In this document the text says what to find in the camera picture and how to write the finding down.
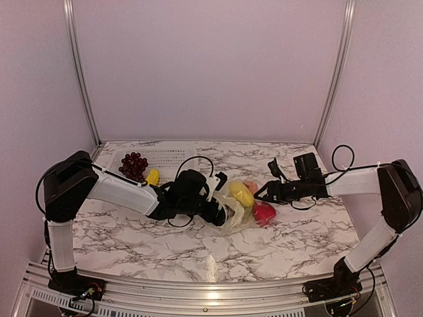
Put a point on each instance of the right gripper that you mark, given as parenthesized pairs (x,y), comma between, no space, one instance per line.
(273,187)

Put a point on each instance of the red fake fruit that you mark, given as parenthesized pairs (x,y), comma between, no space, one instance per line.
(263,213)

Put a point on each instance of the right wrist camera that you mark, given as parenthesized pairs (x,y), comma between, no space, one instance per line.
(276,171)

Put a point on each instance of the front aluminium rail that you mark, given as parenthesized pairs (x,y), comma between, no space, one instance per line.
(127,296)

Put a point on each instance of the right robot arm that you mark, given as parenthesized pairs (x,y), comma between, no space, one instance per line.
(391,188)

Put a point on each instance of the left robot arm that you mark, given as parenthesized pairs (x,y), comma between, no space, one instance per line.
(63,188)

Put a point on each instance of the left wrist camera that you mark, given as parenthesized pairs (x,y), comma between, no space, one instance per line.
(215,183)

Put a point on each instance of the left aluminium frame post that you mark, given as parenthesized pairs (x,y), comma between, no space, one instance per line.
(79,73)

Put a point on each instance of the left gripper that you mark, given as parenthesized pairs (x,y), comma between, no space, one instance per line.
(221,219)

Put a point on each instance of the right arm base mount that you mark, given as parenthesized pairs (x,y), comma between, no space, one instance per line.
(333,287)

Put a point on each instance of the purple fake grapes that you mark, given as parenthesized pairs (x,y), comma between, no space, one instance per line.
(133,165)

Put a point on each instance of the right aluminium frame post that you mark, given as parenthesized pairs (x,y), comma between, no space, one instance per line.
(340,62)

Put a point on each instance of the yellow fake corn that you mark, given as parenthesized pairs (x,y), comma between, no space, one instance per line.
(153,177)
(241,193)

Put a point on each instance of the aluminium frame post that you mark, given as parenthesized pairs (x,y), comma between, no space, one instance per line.
(79,73)
(340,62)

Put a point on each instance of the orange fake pumpkin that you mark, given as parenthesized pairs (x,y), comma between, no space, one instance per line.
(252,186)

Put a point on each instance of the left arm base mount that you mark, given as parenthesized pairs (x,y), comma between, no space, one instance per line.
(72,283)

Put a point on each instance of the clear zip top bag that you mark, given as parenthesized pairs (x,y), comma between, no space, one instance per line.
(238,217)

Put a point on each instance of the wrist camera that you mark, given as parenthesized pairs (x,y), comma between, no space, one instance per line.
(276,171)
(215,183)

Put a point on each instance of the white plastic basket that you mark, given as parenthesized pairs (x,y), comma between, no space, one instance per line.
(166,160)

